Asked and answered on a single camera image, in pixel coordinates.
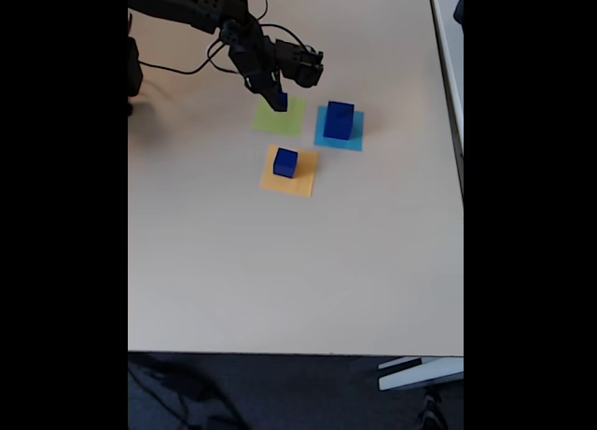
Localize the medium blue cube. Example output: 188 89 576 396
272 146 299 179

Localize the large blue cube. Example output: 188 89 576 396
323 100 355 141

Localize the green paper square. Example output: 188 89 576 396
253 93 308 137

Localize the orange paper square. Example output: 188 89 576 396
258 144 319 198

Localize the light blue paper square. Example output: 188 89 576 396
312 104 366 153

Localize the white adjacent table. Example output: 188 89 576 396
427 0 465 198

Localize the white table foot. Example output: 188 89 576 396
376 355 465 393

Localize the black chair base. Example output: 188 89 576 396
417 385 451 430

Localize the black camera box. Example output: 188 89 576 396
273 38 325 89

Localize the black floor cable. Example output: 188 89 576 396
128 357 243 430

